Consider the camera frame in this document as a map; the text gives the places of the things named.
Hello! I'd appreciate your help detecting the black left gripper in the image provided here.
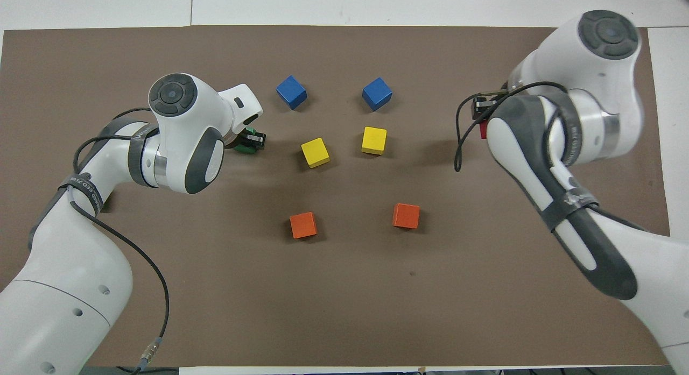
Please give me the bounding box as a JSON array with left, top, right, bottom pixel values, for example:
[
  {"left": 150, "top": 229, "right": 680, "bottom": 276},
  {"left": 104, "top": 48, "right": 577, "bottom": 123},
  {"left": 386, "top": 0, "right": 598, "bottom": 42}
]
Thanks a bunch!
[{"left": 236, "top": 126, "right": 268, "bottom": 150}]

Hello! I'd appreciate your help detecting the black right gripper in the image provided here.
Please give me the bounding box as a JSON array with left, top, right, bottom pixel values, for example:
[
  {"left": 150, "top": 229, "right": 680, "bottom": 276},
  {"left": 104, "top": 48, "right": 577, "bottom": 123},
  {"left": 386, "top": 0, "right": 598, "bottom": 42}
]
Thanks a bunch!
[{"left": 472, "top": 95, "right": 504, "bottom": 122}]

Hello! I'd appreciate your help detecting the yellow wooden block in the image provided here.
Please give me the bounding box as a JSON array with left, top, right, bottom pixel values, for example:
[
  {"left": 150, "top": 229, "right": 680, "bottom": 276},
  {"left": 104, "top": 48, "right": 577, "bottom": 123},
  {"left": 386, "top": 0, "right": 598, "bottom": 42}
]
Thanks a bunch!
[
  {"left": 361, "top": 126, "right": 388, "bottom": 155},
  {"left": 300, "top": 137, "right": 331, "bottom": 168}
]

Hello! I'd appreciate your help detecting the blue wooden block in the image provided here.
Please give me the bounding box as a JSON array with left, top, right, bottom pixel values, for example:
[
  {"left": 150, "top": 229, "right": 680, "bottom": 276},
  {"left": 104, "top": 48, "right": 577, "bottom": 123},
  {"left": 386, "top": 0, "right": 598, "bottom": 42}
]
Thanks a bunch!
[
  {"left": 362, "top": 76, "right": 393, "bottom": 112},
  {"left": 276, "top": 75, "right": 308, "bottom": 110}
]

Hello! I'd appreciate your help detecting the orange wooden block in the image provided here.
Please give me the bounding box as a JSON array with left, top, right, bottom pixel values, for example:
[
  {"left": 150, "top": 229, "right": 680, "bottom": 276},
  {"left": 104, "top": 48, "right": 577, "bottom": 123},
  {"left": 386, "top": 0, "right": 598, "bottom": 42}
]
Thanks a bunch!
[
  {"left": 290, "top": 211, "right": 318, "bottom": 239},
  {"left": 392, "top": 203, "right": 420, "bottom": 230}
]

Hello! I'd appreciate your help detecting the brown table mat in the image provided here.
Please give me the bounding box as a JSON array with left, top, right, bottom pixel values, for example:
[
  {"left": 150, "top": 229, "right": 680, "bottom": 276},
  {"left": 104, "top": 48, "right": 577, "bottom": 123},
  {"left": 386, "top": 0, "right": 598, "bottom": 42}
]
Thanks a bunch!
[{"left": 0, "top": 25, "right": 671, "bottom": 367}]

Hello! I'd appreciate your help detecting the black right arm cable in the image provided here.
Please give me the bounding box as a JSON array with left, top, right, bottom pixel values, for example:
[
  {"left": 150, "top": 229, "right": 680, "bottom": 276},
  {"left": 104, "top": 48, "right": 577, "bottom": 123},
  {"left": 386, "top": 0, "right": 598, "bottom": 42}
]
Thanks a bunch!
[{"left": 454, "top": 82, "right": 571, "bottom": 173}]

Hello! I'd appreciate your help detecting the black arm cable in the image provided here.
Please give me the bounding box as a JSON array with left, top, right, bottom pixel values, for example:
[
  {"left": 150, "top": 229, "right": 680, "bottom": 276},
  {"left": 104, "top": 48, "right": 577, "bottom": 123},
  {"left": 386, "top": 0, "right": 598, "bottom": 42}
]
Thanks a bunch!
[
  {"left": 73, "top": 107, "right": 170, "bottom": 373},
  {"left": 454, "top": 82, "right": 571, "bottom": 173}
]

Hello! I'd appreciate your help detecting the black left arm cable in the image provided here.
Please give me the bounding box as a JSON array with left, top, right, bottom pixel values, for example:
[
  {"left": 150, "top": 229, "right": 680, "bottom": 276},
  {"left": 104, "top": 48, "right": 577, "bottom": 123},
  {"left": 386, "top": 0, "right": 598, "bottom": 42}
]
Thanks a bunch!
[{"left": 73, "top": 107, "right": 170, "bottom": 373}]

